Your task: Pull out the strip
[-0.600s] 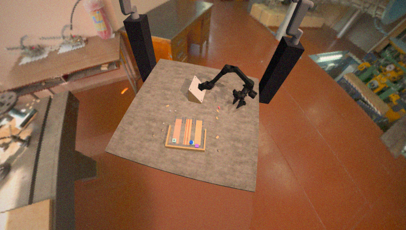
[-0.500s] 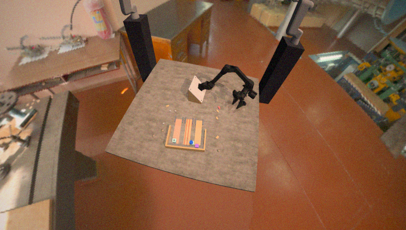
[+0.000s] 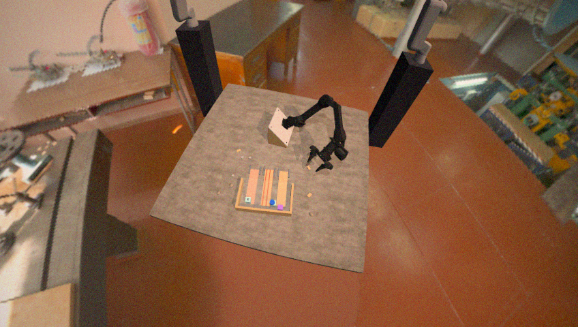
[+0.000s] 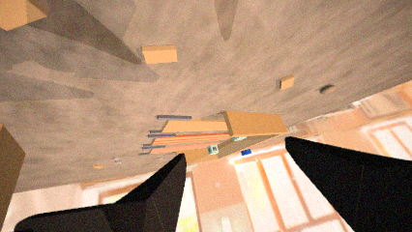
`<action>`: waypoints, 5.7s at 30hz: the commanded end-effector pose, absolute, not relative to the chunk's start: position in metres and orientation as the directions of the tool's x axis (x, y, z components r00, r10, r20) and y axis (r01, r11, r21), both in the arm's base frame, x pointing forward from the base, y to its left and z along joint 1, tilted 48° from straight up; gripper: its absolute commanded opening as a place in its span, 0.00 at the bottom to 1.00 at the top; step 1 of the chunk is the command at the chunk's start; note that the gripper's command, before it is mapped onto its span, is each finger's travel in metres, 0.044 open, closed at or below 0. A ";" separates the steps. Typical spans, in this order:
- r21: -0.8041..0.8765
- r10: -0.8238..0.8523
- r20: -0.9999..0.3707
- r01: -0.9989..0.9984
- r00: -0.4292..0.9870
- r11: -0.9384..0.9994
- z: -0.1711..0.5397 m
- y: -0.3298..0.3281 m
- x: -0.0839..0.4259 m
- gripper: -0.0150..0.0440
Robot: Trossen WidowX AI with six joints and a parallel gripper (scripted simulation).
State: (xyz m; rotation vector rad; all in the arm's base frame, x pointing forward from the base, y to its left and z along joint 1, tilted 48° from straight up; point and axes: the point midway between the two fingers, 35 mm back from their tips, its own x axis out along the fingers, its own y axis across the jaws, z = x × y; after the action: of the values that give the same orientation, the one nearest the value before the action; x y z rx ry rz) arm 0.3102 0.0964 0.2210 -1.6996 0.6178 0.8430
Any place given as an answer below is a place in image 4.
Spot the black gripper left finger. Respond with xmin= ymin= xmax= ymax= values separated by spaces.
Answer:
xmin=14 ymin=153 xmax=187 ymax=232

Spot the blue short cylinder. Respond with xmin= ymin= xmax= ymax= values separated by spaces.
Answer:
xmin=241 ymin=149 xmax=251 ymax=156

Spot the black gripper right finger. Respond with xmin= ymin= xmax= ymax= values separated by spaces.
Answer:
xmin=284 ymin=136 xmax=412 ymax=232

